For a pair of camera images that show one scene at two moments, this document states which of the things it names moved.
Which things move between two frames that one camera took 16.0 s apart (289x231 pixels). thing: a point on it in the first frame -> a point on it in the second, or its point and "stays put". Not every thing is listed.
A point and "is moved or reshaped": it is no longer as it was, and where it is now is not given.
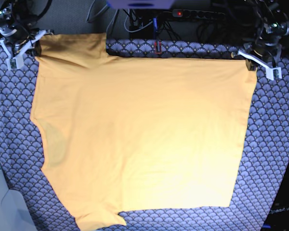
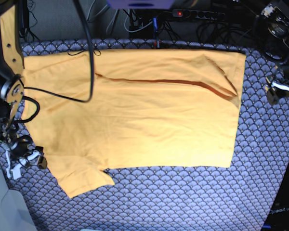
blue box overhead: (146, 4) stays put
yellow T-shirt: (124, 133) is moved or reshaped
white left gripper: (18, 56) -> (15, 173)
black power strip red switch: (197, 14) stays put
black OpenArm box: (283, 215) stays put
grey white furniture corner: (9, 209) stays put
